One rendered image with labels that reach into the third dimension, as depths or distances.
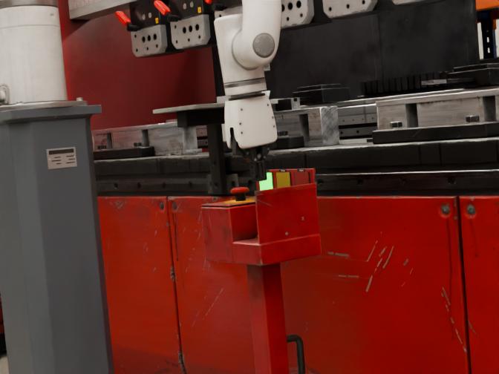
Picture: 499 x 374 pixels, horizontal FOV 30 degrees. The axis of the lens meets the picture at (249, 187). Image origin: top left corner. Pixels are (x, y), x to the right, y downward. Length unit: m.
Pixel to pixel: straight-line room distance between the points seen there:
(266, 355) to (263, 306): 0.10
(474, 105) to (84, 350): 0.92
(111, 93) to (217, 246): 1.33
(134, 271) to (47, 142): 1.11
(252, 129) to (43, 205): 0.45
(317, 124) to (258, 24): 0.54
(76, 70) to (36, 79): 1.41
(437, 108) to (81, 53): 1.47
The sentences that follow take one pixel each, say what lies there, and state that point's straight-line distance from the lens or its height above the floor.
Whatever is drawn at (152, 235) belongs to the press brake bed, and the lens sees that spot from 2.65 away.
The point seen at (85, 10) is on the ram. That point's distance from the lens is 3.07.
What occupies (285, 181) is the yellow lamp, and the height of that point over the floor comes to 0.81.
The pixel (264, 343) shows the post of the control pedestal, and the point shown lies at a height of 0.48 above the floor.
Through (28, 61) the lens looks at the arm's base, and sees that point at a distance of 1.73.
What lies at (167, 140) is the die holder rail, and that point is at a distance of 2.75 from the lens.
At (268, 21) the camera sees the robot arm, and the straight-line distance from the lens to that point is 1.79.
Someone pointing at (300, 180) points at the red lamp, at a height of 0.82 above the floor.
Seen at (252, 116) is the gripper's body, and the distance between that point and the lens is 1.86.
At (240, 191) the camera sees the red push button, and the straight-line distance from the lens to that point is 1.97.
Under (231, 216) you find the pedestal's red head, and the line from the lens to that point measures 1.91.
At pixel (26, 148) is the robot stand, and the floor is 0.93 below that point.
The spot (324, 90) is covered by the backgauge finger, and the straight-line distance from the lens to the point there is 2.55.
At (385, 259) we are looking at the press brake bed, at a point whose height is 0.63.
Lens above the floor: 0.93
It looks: 4 degrees down
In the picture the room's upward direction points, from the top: 5 degrees counter-clockwise
